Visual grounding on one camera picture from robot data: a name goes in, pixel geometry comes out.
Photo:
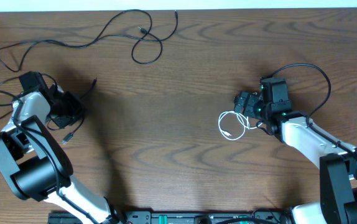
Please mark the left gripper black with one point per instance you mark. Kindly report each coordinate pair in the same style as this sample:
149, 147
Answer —
78, 106

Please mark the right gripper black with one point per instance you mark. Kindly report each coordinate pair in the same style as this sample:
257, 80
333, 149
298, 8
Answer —
240, 101

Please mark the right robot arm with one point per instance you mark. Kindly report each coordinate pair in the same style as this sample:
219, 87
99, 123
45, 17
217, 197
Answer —
335, 159

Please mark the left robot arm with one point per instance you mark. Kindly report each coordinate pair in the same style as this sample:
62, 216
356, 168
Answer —
33, 163

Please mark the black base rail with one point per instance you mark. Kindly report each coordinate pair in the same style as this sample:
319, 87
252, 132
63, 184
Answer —
144, 217

